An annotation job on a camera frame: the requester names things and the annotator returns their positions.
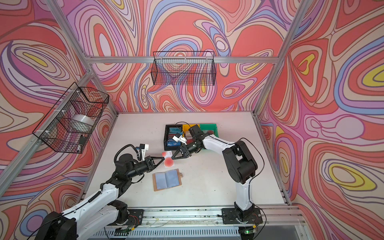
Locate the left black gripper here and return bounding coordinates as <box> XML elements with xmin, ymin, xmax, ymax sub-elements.
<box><xmin>124</xmin><ymin>157</ymin><xmax>164</xmax><ymax>181</ymax></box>

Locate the tan leather card holder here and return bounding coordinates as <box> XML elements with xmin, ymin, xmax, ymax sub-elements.
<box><xmin>153</xmin><ymin>169</ymin><xmax>183</xmax><ymax>192</ymax></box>

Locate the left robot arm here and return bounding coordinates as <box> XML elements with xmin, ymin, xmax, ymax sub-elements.
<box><xmin>35</xmin><ymin>154</ymin><xmax>165</xmax><ymax>240</ymax></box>

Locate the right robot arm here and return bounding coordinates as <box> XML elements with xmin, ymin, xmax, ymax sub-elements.
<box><xmin>172</xmin><ymin>125</ymin><xmax>258</xmax><ymax>221</ymax></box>

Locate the black plastic bin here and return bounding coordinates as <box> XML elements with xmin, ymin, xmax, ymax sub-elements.
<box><xmin>163</xmin><ymin>125</ymin><xmax>184</xmax><ymax>151</ymax></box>

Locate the yellow plastic bin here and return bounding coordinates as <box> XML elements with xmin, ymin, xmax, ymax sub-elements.
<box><xmin>183</xmin><ymin>125</ymin><xmax>201</xmax><ymax>139</ymax></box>

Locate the green plastic bin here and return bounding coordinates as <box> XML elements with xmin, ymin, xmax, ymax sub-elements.
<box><xmin>200</xmin><ymin>124</ymin><xmax>219</xmax><ymax>138</ymax></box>

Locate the white tape roll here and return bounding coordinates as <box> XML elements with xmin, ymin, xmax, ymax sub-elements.
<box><xmin>70</xmin><ymin>114</ymin><xmax>95</xmax><ymax>133</ymax></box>

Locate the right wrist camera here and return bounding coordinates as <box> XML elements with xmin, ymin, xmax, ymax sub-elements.
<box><xmin>173</xmin><ymin>135</ymin><xmax>187</xmax><ymax>145</ymax></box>

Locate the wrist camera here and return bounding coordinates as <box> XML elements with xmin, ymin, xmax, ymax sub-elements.
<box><xmin>139</xmin><ymin>144</ymin><xmax>149</xmax><ymax>161</ymax></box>
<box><xmin>173</xmin><ymin>135</ymin><xmax>187</xmax><ymax>145</ymax></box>

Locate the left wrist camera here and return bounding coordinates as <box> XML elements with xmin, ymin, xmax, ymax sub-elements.
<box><xmin>139</xmin><ymin>144</ymin><xmax>149</xmax><ymax>161</ymax></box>

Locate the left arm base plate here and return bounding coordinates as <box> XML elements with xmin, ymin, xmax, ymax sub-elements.
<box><xmin>108</xmin><ymin>209</ymin><xmax>144</xmax><ymax>227</ymax></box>

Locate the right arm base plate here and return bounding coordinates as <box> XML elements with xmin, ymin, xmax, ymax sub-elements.
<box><xmin>218</xmin><ymin>208</ymin><xmax>264</xmax><ymax>226</ymax></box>

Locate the back wall wire basket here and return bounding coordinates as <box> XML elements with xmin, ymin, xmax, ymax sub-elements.
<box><xmin>151</xmin><ymin>51</ymin><xmax>217</xmax><ymax>86</ymax></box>

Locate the wall wire basket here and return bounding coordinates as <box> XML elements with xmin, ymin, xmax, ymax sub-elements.
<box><xmin>151</xmin><ymin>51</ymin><xmax>217</xmax><ymax>86</ymax></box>
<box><xmin>33</xmin><ymin>83</ymin><xmax>110</xmax><ymax>154</ymax></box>

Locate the left wall wire basket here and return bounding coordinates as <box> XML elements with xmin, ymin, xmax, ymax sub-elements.
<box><xmin>33</xmin><ymin>83</ymin><xmax>110</xmax><ymax>154</ymax></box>

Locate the aluminium front rail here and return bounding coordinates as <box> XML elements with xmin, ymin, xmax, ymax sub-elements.
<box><xmin>107</xmin><ymin>205</ymin><xmax>307</xmax><ymax>229</ymax></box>

